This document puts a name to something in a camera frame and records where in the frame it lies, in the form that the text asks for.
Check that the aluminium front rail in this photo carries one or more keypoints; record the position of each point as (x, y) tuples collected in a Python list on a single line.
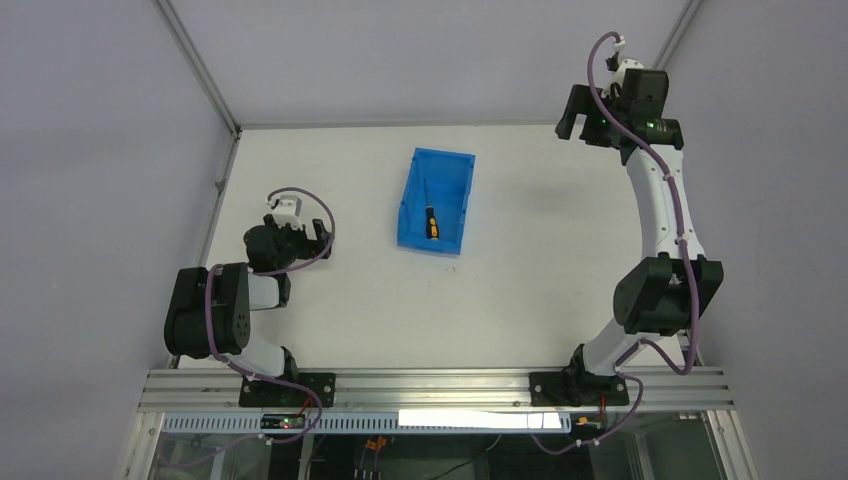
[(390, 390)]

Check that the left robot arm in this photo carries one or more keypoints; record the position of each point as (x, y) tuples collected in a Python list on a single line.
[(209, 314)]

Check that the white slotted cable duct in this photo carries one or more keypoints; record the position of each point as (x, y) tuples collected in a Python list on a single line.
[(407, 421)]

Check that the blue plastic bin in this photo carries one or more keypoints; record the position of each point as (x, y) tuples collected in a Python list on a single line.
[(449, 176)]

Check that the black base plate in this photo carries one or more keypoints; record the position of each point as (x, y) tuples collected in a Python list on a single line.
[(549, 389), (262, 394)]

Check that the black yellow screwdriver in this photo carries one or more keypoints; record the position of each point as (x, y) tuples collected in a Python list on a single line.
[(433, 231)]

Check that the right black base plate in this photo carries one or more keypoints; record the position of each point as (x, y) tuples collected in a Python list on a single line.
[(549, 389)]

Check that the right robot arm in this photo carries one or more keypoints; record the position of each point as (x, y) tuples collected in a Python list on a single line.
[(674, 281)]

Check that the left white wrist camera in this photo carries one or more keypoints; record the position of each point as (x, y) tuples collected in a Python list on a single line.
[(285, 211)]

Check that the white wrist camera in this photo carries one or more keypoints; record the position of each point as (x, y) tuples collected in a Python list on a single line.
[(285, 211), (618, 67)]

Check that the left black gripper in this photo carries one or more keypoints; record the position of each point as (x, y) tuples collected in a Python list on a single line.
[(310, 238)]

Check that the green circuit board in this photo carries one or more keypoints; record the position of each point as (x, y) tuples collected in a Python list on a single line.
[(283, 422)]

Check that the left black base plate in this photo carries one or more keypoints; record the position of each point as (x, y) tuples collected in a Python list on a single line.
[(262, 394)]

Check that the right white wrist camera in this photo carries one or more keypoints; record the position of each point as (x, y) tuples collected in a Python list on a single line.
[(618, 67)]

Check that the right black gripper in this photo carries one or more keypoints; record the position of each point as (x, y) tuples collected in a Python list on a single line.
[(577, 111)]

